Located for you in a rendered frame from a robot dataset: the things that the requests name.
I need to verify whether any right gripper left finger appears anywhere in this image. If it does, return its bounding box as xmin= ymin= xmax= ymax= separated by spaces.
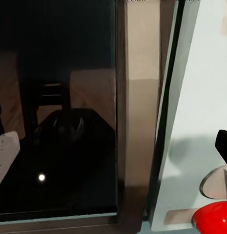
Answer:
xmin=0 ymin=129 xmax=21 ymax=182

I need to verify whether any microwave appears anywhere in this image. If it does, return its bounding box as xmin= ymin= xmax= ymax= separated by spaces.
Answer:
xmin=0 ymin=0 xmax=227 ymax=234

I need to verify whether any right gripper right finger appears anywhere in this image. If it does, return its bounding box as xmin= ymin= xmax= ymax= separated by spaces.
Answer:
xmin=215 ymin=129 xmax=227 ymax=163

